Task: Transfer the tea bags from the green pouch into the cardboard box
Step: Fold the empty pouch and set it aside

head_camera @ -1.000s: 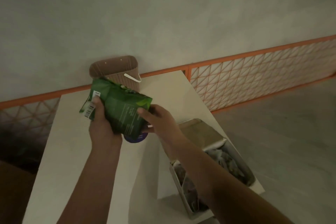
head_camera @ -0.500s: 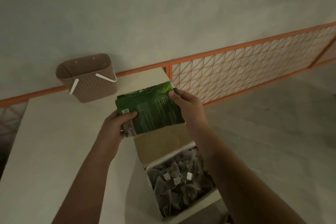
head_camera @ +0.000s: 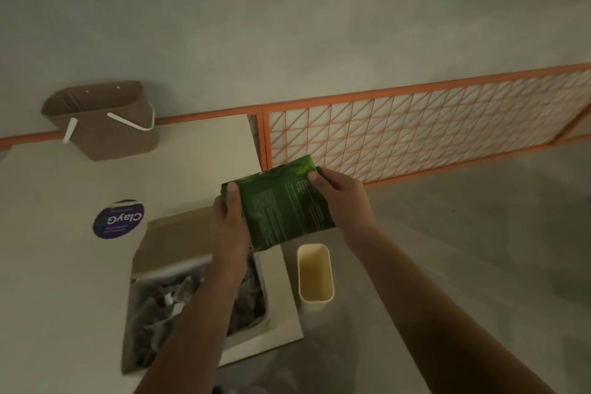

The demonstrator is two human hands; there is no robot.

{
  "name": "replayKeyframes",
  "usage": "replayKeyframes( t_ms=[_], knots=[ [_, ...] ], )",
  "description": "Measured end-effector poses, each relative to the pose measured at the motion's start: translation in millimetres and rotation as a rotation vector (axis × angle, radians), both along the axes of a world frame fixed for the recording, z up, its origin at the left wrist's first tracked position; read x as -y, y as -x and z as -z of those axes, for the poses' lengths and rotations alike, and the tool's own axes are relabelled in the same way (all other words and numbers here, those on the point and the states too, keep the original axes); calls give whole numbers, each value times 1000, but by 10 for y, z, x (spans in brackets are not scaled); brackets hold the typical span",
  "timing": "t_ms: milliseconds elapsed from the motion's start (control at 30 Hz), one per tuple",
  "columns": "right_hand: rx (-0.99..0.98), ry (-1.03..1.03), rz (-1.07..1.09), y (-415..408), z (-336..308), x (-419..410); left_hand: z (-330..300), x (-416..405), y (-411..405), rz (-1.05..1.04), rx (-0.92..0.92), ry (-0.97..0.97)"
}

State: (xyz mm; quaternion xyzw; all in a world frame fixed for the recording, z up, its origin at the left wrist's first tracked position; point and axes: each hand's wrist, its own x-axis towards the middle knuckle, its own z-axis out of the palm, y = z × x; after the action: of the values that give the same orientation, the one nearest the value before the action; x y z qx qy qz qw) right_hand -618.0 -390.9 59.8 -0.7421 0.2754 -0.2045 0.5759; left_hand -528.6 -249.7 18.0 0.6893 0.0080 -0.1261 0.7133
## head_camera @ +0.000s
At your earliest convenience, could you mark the heap of tea bags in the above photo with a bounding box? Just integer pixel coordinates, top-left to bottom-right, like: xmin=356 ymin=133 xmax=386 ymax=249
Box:
xmin=131 ymin=255 xmax=268 ymax=369

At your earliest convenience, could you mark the person's right forearm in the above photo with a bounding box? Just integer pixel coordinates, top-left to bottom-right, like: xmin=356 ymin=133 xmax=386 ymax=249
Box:
xmin=355 ymin=230 xmax=555 ymax=394

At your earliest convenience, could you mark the cream plastic bin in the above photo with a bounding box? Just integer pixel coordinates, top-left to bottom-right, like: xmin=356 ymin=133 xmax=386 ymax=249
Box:
xmin=296 ymin=243 xmax=335 ymax=313

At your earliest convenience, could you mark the green foil pouch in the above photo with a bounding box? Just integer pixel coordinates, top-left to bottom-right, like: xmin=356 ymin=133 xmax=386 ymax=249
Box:
xmin=220 ymin=154 xmax=337 ymax=252

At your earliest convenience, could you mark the orange mesh fence panel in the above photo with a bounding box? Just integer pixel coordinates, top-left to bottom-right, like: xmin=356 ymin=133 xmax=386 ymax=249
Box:
xmin=260 ymin=63 xmax=591 ymax=190
xmin=0 ymin=105 xmax=268 ymax=171

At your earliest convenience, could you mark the person's left forearm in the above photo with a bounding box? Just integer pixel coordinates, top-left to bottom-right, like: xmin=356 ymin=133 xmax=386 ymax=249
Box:
xmin=134 ymin=267 xmax=248 ymax=394

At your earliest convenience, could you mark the person's right hand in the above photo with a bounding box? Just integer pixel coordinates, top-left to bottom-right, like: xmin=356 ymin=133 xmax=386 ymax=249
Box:
xmin=307 ymin=166 xmax=380 ymax=251

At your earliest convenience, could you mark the beige paper box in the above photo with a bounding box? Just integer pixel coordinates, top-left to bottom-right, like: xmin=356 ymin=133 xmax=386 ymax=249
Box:
xmin=121 ymin=206 xmax=274 ymax=376

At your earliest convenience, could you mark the person's left hand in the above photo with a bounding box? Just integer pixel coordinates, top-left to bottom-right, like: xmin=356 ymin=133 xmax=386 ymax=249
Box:
xmin=207 ymin=182 xmax=253 ymax=284

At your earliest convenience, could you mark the brown plastic basket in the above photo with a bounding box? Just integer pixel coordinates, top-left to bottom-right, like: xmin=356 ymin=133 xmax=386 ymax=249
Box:
xmin=41 ymin=80 xmax=161 ymax=162

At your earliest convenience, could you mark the round purple sticker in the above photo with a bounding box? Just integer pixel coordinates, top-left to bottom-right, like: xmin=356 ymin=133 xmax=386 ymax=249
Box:
xmin=92 ymin=198 xmax=145 ymax=240

